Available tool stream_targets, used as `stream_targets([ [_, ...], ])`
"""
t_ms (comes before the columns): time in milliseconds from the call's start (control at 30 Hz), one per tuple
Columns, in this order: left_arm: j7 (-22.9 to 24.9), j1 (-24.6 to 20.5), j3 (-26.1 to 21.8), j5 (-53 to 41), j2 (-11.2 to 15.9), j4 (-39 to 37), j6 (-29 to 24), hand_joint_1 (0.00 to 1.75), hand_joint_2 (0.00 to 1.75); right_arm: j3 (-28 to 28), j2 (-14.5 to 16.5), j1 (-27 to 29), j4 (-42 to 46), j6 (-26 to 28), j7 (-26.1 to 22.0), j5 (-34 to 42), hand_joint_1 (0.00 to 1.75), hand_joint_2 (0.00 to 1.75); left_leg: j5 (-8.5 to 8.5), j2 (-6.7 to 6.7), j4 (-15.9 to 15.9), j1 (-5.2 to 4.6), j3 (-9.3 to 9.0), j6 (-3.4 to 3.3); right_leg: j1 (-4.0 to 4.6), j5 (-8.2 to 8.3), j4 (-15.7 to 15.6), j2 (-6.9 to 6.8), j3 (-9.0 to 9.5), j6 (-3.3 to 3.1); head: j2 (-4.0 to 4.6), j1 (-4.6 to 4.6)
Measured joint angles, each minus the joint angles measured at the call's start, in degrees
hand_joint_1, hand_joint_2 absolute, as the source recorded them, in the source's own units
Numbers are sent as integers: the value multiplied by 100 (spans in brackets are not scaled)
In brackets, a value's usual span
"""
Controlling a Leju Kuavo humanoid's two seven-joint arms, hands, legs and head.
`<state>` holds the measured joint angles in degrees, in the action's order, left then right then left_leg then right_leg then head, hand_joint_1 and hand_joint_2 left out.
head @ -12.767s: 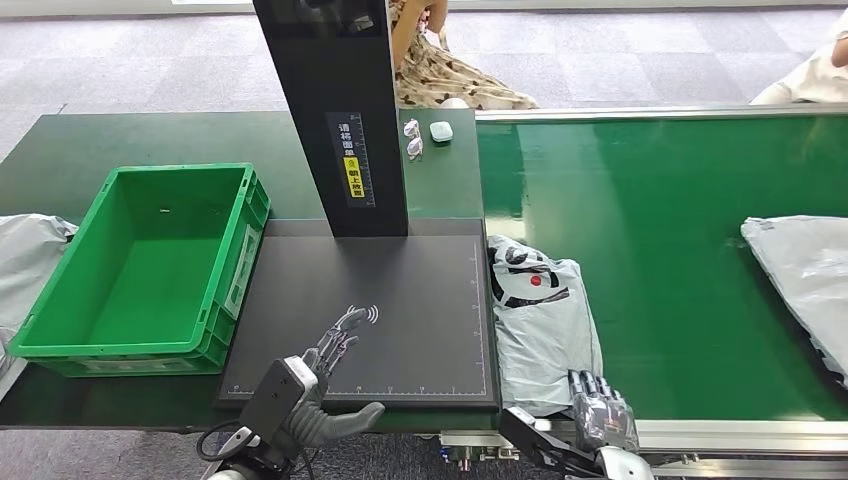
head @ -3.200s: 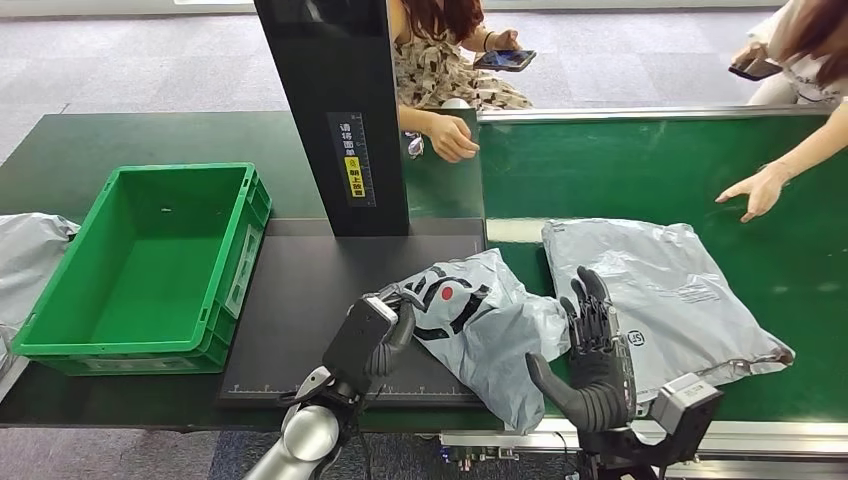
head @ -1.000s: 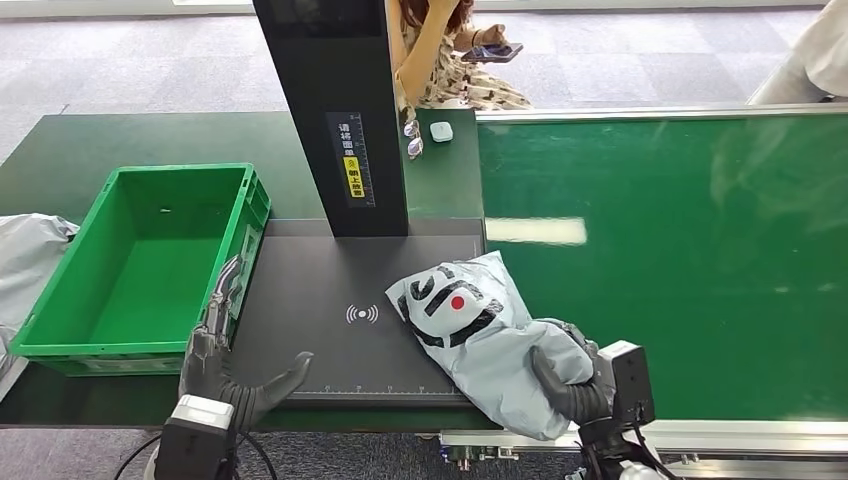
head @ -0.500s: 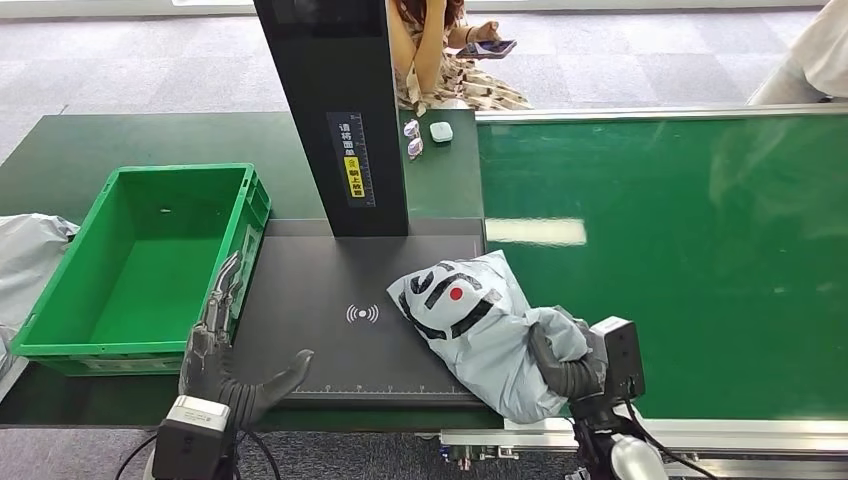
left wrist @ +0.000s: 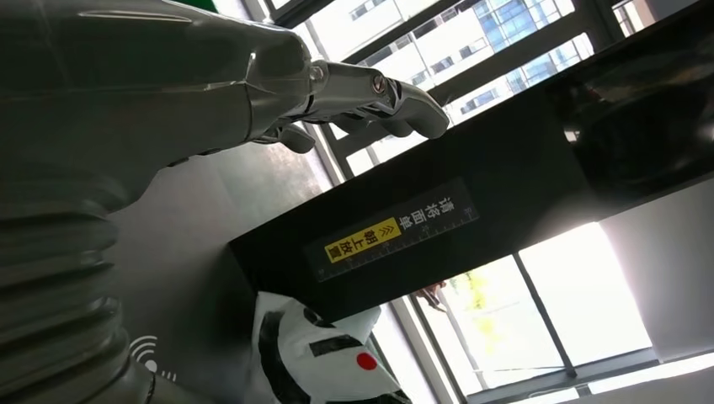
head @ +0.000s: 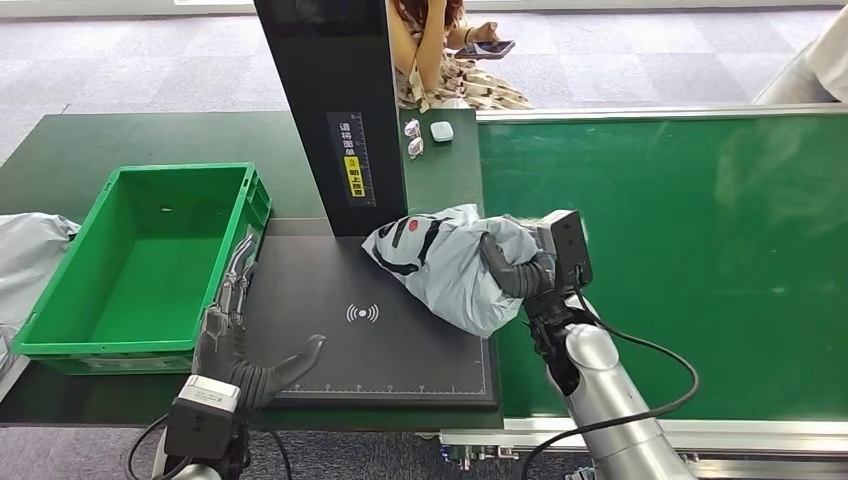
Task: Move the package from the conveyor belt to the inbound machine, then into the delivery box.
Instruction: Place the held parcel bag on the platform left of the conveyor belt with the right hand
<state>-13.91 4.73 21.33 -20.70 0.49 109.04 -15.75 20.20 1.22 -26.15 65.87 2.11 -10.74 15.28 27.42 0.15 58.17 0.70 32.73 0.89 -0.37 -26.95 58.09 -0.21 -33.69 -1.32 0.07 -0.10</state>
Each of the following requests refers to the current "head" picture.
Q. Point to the green plastic crate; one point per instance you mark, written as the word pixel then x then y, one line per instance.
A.
pixel 152 278

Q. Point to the folded clear-frame glasses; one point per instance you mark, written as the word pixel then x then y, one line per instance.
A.
pixel 415 146

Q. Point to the black scanner column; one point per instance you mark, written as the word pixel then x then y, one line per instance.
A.
pixel 331 79

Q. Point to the smartphone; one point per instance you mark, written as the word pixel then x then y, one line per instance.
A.
pixel 487 50

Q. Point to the small white earbud case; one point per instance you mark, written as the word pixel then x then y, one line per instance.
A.
pixel 441 131

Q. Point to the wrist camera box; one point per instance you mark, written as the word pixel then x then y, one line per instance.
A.
pixel 202 417
pixel 563 248

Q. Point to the yellow warning sticker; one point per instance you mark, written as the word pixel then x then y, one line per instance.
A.
pixel 354 177

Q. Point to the plain grey plastic bag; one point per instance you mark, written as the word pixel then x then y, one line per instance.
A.
pixel 30 265

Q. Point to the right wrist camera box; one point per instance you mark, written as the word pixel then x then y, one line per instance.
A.
pixel 563 248

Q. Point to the wide aluminium conveyor rail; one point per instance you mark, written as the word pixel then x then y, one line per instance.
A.
pixel 762 440

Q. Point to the person in white clothes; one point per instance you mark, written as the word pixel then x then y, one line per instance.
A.
pixel 821 66

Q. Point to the narrow aluminium conveyor rail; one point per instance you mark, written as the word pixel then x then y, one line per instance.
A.
pixel 662 111

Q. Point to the grey package with black print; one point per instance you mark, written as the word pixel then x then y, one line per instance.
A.
pixel 444 265

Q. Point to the dark green table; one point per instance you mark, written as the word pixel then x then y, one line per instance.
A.
pixel 66 152

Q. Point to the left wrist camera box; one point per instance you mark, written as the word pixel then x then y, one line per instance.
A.
pixel 202 417

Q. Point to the person in patterned clothes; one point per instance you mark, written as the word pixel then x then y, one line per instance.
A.
pixel 450 79

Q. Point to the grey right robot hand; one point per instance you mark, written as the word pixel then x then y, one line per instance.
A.
pixel 517 275

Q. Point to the metal conveyor connector block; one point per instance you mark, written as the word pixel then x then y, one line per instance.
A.
pixel 477 456

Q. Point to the black scanner platform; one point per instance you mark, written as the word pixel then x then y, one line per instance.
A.
pixel 397 358

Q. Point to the green conveyor belt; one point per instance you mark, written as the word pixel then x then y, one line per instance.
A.
pixel 696 265

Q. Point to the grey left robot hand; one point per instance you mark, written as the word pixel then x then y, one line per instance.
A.
pixel 225 364

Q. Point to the person's left hand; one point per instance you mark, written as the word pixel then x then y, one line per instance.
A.
pixel 485 33

